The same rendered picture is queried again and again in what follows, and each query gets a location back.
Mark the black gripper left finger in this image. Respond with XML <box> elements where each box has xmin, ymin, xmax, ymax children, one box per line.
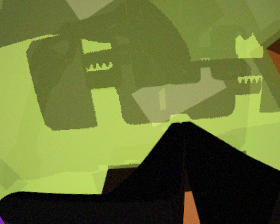
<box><xmin>0</xmin><ymin>122</ymin><xmax>186</xmax><ymax>224</ymax></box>

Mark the brown long flat board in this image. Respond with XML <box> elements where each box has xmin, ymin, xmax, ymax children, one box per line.
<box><xmin>266</xmin><ymin>38</ymin><xmax>280</xmax><ymax>73</ymax></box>

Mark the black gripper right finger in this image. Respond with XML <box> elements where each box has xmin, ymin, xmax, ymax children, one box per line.
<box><xmin>181</xmin><ymin>122</ymin><xmax>280</xmax><ymax>224</ymax></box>

